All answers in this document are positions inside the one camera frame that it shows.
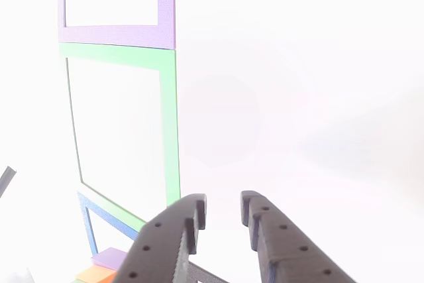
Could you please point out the large purple cube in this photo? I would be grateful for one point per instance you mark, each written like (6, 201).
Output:
(109, 258)

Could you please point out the orange cube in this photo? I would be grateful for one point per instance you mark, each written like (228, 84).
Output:
(96, 274)

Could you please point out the dark grey tube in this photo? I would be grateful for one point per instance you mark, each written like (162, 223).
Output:
(6, 177)

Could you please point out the black square frame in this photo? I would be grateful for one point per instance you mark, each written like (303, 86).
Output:
(205, 274)

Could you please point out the green square frame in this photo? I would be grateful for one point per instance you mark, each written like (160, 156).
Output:
(169, 130)

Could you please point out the purple square frame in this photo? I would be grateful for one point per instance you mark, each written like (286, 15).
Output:
(165, 4)

